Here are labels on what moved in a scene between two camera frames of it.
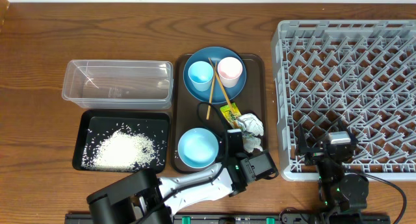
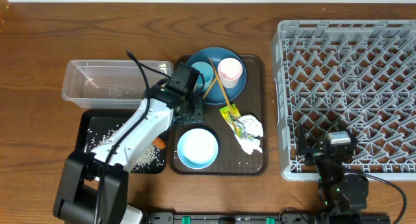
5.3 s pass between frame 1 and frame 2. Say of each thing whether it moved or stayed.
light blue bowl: stayed
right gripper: stayed
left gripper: moved
